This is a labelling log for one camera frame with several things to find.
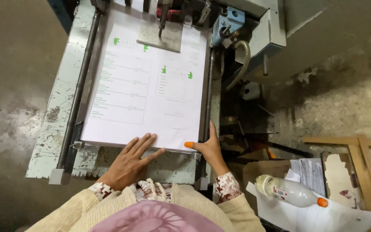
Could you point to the person's left hand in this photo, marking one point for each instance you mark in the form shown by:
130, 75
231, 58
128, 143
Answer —
126, 167

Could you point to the person's right hand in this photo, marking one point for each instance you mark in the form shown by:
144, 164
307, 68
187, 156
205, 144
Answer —
210, 151

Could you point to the stack of green-printed white sheets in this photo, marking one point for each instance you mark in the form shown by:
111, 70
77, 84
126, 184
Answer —
159, 106

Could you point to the orange rubber finger cot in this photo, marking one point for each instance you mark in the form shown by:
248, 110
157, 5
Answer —
188, 145

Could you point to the brown cardboard box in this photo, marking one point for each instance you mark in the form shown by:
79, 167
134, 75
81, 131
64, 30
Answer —
262, 169

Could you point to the short black guide rod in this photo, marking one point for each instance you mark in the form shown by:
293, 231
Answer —
208, 93

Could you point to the pink patterned scarf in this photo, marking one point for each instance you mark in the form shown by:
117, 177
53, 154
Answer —
155, 219

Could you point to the chipped pale green feed table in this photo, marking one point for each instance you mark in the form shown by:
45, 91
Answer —
60, 106

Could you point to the clear bottle with orange cap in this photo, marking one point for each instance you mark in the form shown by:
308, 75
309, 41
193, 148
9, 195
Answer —
293, 192

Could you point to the long black guide rod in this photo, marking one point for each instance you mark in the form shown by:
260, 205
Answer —
79, 87

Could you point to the stack of grey printed papers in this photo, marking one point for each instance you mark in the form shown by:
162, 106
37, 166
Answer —
311, 174

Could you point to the perforated metal plate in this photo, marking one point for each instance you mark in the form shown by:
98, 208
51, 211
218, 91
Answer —
169, 38

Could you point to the loose white paper sheets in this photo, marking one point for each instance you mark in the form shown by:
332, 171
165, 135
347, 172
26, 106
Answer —
317, 219

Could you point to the grey printing machine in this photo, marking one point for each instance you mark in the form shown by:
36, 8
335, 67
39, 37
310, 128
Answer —
266, 35

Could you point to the peeled wooden board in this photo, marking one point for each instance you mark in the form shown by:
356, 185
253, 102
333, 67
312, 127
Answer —
338, 177

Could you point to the blue metal bracket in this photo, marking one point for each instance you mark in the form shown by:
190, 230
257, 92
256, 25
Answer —
229, 24

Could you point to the wooden frame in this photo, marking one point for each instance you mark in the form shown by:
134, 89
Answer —
364, 161

